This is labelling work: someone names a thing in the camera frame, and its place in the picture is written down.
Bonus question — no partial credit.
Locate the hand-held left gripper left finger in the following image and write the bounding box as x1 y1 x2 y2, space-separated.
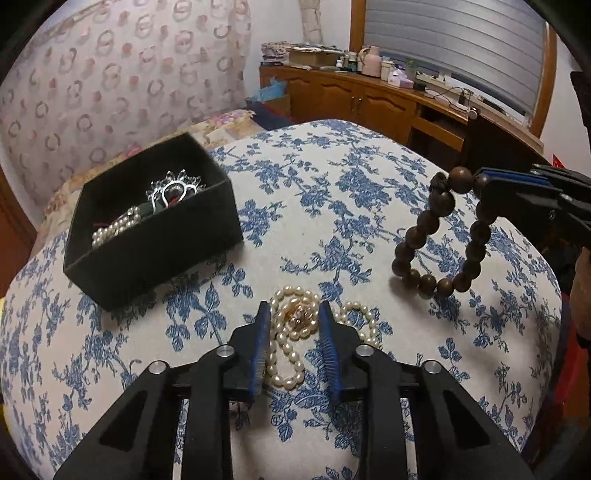
53 301 271 480

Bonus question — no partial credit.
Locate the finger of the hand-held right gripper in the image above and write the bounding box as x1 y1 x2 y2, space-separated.
479 178 573 219
475 164 591 188

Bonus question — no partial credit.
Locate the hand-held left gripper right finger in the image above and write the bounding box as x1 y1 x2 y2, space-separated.
318 301 534 480

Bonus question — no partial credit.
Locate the white pearl necklace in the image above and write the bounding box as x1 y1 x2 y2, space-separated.
261 286 384 388

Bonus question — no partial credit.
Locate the brown wooden bead bracelet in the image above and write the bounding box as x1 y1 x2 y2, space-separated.
392 167 493 292

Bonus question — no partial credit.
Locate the black jewelry box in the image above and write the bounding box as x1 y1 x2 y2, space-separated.
62 132 245 312

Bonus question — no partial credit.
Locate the white pearl bracelet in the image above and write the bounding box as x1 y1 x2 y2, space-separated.
91 206 141 250

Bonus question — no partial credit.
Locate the dark wooden chair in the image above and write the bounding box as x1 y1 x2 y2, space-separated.
462 107 513 174

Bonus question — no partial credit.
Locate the grey window blind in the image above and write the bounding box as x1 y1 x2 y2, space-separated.
365 0 548 116

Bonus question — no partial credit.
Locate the pink thermos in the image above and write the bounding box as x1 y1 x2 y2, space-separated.
362 45 382 77

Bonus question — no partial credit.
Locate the wooden cabinet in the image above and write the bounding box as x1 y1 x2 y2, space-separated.
259 62 546 158

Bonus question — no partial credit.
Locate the cardboard box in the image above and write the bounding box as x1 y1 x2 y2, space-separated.
287 48 338 68

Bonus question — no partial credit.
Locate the blue plastic bag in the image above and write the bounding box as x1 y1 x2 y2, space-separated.
247 78 289 107

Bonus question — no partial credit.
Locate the cream lace curtain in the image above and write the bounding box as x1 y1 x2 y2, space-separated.
300 0 324 44

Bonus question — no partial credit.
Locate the stack of folded cloths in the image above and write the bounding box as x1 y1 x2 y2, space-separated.
261 41 291 65

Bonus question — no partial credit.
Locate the wooden louvered wardrobe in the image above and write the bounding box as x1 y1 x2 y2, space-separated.
0 166 38 287

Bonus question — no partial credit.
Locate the ring patterned curtain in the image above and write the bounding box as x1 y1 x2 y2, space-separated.
0 0 252 208

